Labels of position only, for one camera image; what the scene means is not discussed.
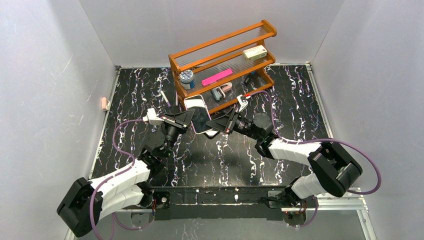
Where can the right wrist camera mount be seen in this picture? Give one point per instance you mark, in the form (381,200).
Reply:
(243,102)

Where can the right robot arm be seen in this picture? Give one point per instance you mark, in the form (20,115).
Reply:
(334,170)

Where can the purple white pen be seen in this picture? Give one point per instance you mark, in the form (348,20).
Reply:
(165,99)

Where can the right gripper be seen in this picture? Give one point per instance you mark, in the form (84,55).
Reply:
(233,120)

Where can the pink and blue stapler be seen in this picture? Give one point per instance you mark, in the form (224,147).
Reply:
(219,92)

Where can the aluminium front frame rail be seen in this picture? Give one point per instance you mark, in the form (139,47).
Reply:
(241,203)

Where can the phone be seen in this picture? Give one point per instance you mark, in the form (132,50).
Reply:
(201,115)

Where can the pink flat bar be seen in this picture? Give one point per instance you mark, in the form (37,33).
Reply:
(216,77)

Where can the small black clip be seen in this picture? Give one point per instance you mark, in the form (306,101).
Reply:
(248,78)

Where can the blue lidded jar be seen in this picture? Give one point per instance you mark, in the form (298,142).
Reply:
(187,79)

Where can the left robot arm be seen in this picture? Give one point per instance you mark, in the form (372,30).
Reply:
(88,201)

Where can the white marker pen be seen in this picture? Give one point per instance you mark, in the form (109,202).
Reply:
(176,98)

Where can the cream rectangular box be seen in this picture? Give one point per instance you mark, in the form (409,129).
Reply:
(254,53)

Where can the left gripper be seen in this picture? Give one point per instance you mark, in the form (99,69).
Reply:
(176,121)

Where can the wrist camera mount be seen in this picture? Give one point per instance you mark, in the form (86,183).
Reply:
(243,102)
(152,118)

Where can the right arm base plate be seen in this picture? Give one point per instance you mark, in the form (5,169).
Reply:
(282,198)

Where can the orange wooden shelf rack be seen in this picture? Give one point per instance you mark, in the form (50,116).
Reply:
(218,71)

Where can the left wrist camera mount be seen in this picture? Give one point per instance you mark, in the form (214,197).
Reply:
(152,118)

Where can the pink wall hook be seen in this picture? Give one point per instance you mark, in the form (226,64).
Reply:
(105,104)

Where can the black smartphone on table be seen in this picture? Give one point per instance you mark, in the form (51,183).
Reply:
(212,133)

